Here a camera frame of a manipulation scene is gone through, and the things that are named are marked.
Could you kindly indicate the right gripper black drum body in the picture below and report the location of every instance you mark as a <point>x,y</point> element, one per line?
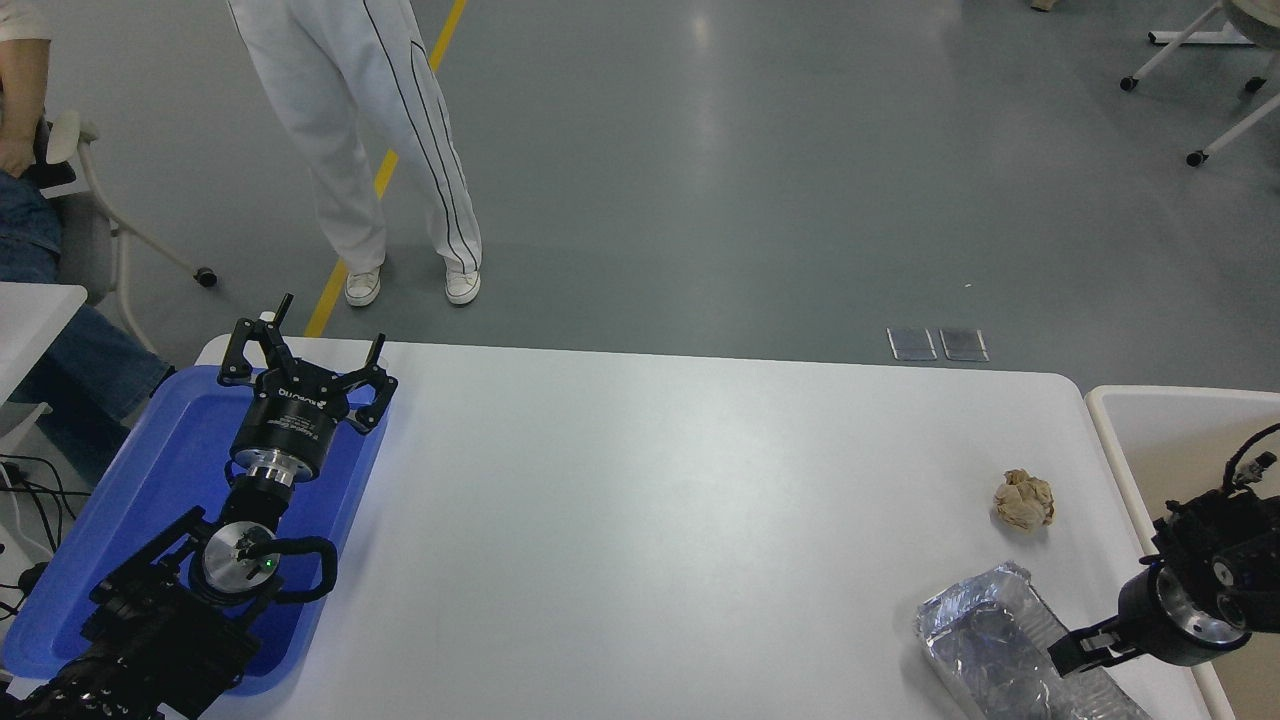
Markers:
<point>1140,620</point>

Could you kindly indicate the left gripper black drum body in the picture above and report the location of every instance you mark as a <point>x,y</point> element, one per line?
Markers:
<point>285,425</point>

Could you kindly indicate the silver foil plate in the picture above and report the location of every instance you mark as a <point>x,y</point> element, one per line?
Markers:
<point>985,640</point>

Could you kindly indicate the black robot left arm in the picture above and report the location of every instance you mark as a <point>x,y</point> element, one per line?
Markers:
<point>150,630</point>

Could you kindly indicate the clear floor plate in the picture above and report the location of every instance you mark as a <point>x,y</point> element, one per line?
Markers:
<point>964,344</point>
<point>912,344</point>

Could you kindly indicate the person's hand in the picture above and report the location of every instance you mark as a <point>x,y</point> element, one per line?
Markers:
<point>15,160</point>

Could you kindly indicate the blue plastic tray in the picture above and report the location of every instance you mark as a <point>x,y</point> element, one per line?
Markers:
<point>180,450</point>

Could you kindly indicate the crumpled tan paper ball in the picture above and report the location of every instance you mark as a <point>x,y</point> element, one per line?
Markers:
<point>1024,502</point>

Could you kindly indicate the large pale bin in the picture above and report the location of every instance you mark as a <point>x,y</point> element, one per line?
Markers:
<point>1180,450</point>

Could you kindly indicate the white rolling chair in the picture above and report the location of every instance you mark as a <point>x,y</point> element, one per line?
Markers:
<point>85,250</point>
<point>1200,38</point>

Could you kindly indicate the small white side table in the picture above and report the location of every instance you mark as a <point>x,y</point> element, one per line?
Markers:
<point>30,320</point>

